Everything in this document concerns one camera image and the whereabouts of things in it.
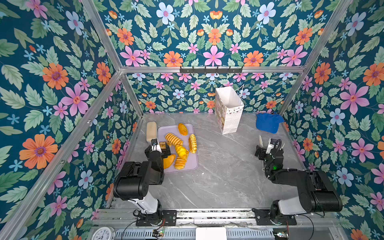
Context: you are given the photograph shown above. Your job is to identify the scalloped yellow bread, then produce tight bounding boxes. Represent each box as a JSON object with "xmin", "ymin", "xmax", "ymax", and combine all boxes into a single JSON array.
[{"xmin": 189, "ymin": 134, "xmax": 197, "ymax": 154}]

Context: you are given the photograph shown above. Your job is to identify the white cartoon paper bag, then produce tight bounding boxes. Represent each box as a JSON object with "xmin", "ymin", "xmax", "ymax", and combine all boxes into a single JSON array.
[{"xmin": 215, "ymin": 87, "xmax": 244, "ymax": 135}]

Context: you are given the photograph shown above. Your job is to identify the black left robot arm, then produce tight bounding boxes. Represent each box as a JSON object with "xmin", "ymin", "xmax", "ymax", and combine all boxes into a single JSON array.
[{"xmin": 113, "ymin": 145, "xmax": 171, "ymax": 215}]

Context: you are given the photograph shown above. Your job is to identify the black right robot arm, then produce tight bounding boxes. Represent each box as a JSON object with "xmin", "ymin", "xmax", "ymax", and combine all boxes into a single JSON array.
[{"xmin": 253, "ymin": 137, "xmax": 343, "ymax": 226}]

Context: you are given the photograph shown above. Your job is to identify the large orange wedge bread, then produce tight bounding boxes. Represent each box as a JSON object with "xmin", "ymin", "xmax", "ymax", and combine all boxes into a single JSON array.
[{"xmin": 163, "ymin": 154, "xmax": 177, "ymax": 169}]

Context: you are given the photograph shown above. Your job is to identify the ribbed spiral bread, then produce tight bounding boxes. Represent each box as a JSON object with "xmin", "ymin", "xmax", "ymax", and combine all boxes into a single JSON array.
[{"xmin": 165, "ymin": 133, "xmax": 184, "ymax": 146}]

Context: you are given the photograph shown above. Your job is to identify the yellow striped croissant bread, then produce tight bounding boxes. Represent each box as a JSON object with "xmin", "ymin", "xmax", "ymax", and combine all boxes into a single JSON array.
[{"xmin": 175, "ymin": 145, "xmax": 189, "ymax": 160}]

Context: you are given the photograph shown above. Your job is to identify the ridged orange bread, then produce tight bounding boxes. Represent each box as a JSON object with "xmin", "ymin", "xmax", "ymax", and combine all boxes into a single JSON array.
[{"xmin": 174, "ymin": 158, "xmax": 187, "ymax": 170}]

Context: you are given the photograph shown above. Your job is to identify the oval orange bread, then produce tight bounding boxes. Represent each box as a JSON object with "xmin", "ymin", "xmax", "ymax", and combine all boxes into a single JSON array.
[{"xmin": 178, "ymin": 124, "xmax": 189, "ymax": 136}]

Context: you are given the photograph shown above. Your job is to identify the blue cap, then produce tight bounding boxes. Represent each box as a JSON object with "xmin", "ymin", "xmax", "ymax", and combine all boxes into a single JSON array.
[{"xmin": 256, "ymin": 113, "xmax": 284, "ymax": 134}]

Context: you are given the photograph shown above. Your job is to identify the lilac plastic tray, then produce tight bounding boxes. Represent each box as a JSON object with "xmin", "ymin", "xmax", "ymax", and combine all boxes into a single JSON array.
[{"xmin": 158, "ymin": 124, "xmax": 199, "ymax": 174}]

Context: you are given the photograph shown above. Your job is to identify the round white gauge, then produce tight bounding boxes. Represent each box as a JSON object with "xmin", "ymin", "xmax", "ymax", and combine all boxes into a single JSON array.
[{"xmin": 91, "ymin": 227, "xmax": 116, "ymax": 240}]

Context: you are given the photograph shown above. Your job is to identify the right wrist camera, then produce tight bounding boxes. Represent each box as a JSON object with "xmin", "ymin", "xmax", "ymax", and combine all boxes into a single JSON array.
[{"xmin": 266, "ymin": 139, "xmax": 278, "ymax": 154}]

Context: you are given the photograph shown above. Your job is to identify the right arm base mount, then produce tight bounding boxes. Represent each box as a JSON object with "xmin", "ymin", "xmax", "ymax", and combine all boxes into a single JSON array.
[{"xmin": 252, "ymin": 209, "xmax": 297, "ymax": 226}]

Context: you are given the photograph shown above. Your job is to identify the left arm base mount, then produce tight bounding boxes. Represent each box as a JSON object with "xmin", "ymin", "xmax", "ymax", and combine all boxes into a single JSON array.
[{"xmin": 133, "ymin": 210, "xmax": 178, "ymax": 227}]

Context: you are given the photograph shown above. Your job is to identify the black hook rail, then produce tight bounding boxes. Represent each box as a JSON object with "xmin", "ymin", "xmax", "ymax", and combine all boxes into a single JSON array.
[{"xmin": 179, "ymin": 66, "xmax": 243, "ymax": 75}]

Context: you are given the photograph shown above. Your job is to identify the white box on rail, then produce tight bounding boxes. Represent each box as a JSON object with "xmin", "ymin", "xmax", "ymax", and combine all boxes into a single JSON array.
[{"xmin": 196, "ymin": 227, "xmax": 227, "ymax": 240}]

